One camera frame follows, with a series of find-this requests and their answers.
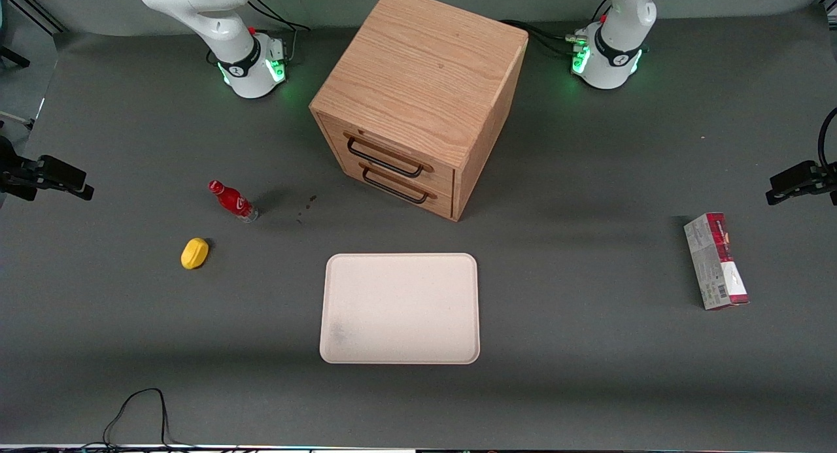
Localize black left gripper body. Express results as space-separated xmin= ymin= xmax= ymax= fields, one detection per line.
xmin=811 ymin=160 xmax=837 ymax=207

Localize black stand leg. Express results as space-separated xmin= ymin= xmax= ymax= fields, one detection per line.
xmin=0 ymin=44 xmax=31 ymax=69

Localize beige plastic tray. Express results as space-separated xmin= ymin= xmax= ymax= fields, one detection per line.
xmin=319 ymin=253 xmax=481 ymax=365

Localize black arm base cables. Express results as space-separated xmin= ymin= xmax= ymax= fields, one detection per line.
xmin=207 ymin=0 xmax=312 ymax=67
xmin=500 ymin=1 xmax=612 ymax=59

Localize thin black floor cable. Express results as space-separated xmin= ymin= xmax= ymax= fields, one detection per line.
xmin=78 ymin=388 xmax=197 ymax=452

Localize narrow wooden drawer front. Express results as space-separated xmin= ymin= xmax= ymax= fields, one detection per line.
xmin=343 ymin=160 xmax=455 ymax=219

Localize yellow lemon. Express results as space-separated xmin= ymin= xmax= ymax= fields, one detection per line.
xmin=180 ymin=237 xmax=210 ymax=271

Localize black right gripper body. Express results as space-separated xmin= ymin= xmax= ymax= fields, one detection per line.
xmin=0 ymin=136 xmax=43 ymax=203

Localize wooden drawer cabinet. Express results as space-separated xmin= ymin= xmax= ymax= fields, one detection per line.
xmin=309 ymin=0 xmax=529 ymax=222

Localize grey and red carton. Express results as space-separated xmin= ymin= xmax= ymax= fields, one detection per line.
xmin=683 ymin=212 xmax=750 ymax=310

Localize wide wooden drawer front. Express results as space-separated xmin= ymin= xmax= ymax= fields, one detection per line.
xmin=322 ymin=115 xmax=456 ymax=193

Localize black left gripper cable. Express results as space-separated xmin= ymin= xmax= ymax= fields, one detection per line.
xmin=817 ymin=107 xmax=837 ymax=173

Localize red coke bottle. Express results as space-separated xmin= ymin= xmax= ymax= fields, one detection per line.
xmin=208 ymin=180 xmax=259 ymax=224

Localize long black drawer handle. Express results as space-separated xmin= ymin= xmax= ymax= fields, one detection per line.
xmin=344 ymin=133 xmax=434 ymax=178

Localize short black drawer handle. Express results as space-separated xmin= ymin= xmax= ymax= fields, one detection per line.
xmin=361 ymin=166 xmax=438 ymax=205

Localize black right arm base cables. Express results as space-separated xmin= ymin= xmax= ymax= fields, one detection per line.
xmin=207 ymin=0 xmax=312 ymax=67

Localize black left arm base cables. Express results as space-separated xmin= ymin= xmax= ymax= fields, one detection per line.
xmin=500 ymin=1 xmax=612 ymax=59

